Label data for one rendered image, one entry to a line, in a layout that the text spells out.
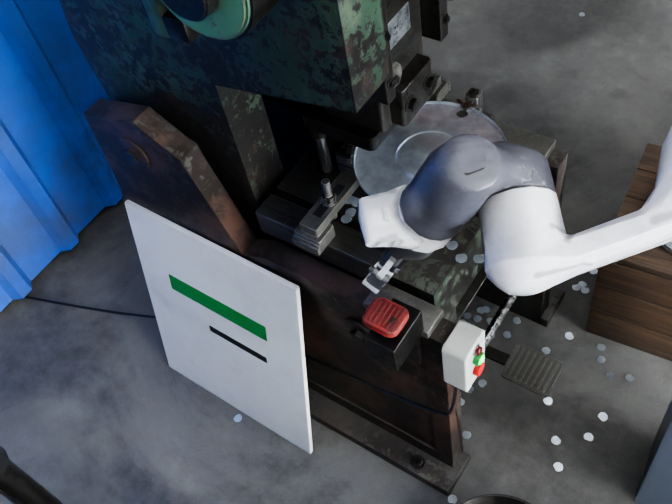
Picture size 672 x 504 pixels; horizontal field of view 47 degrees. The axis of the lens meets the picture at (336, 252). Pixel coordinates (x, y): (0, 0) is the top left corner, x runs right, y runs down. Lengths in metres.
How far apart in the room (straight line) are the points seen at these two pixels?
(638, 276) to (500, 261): 1.03
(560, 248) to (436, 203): 0.15
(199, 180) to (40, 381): 1.05
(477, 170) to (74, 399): 1.67
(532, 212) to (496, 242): 0.05
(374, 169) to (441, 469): 0.81
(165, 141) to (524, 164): 0.80
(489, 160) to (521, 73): 1.96
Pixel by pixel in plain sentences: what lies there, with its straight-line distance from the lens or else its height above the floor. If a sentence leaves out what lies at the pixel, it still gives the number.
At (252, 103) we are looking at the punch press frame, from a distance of 1.48.
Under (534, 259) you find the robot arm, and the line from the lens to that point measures 0.90.
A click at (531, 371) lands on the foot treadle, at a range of 1.93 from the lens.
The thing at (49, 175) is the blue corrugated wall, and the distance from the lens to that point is 2.50.
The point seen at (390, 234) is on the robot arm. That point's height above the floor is 1.09.
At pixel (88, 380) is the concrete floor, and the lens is 2.35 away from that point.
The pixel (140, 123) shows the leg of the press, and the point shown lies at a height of 0.89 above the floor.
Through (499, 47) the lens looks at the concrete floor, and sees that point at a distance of 2.95.
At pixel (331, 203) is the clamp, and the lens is 1.47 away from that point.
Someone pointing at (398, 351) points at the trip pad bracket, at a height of 0.69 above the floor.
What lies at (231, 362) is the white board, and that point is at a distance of 1.98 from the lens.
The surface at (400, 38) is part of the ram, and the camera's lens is 1.33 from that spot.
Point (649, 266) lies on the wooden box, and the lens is 1.89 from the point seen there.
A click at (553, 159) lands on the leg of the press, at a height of 0.62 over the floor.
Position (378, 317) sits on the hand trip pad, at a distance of 1.30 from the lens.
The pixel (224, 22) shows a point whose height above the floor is 1.28.
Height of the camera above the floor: 1.86
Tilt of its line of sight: 52 degrees down
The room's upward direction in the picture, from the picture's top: 14 degrees counter-clockwise
